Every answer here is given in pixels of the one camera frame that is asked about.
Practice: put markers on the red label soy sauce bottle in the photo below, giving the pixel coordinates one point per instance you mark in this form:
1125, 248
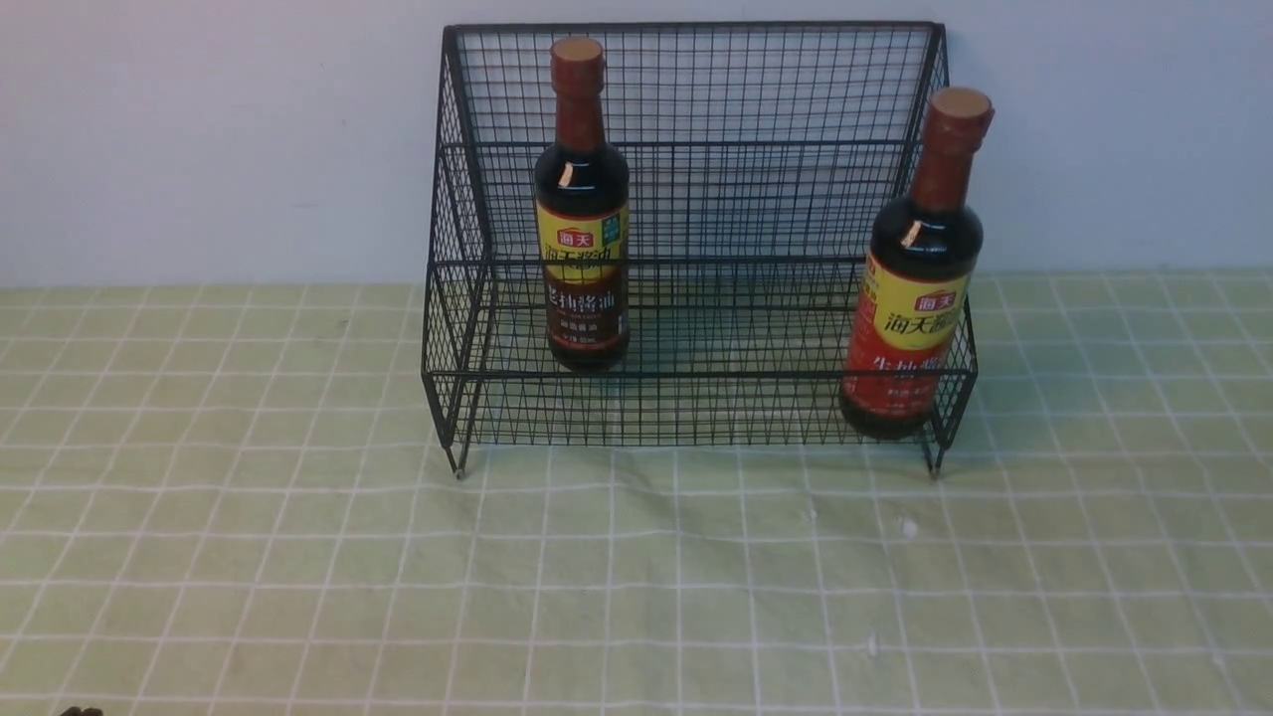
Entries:
924, 248

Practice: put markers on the green checkered tablecloth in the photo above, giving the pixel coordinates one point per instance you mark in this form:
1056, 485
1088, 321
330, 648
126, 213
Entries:
229, 500

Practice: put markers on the black wire mesh rack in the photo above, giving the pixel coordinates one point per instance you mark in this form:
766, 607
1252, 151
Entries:
760, 153

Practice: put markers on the brown label soy sauce bottle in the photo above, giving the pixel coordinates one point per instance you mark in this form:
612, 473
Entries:
582, 188

